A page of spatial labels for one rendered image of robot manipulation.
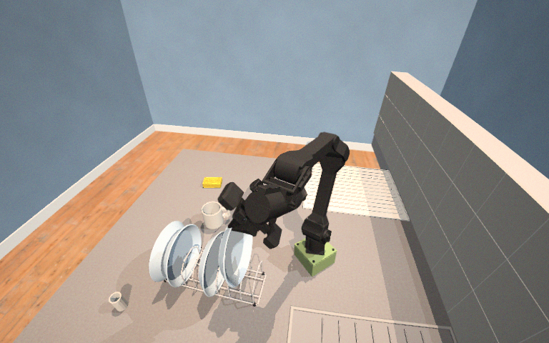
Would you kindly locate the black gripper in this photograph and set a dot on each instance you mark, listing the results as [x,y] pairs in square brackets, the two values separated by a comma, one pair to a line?
[231,198]

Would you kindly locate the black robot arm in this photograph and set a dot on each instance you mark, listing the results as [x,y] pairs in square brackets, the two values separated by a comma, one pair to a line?
[295,167]

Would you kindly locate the grey tiled splashback panel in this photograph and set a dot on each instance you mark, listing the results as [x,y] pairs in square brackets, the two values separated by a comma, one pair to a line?
[480,212]

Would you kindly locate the yellow sponge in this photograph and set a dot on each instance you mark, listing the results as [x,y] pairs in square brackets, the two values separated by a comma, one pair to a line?
[212,182]

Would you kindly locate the pale grey cylindrical cup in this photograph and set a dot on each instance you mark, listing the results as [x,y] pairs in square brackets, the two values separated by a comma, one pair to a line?
[118,301]

